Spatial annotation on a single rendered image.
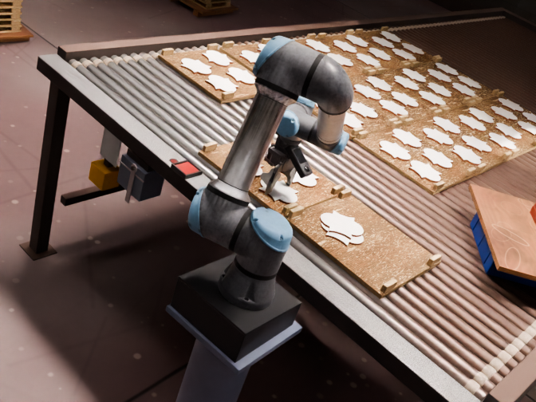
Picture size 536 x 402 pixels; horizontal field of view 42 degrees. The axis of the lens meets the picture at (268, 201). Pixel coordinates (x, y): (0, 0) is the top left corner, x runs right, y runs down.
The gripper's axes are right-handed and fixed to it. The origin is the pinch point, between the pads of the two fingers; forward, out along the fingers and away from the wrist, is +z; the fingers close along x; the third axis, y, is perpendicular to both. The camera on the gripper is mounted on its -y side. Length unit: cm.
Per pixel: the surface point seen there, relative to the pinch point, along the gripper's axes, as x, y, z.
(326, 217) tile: -2.7, -19.1, -0.8
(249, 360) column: 57, -44, 8
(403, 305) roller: 5, -57, 3
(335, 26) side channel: -163, 102, -2
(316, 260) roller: 13.9, -29.7, 2.9
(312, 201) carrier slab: -7.7, -9.3, 0.8
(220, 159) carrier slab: 5.3, 23.3, 0.4
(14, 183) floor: 1, 149, 92
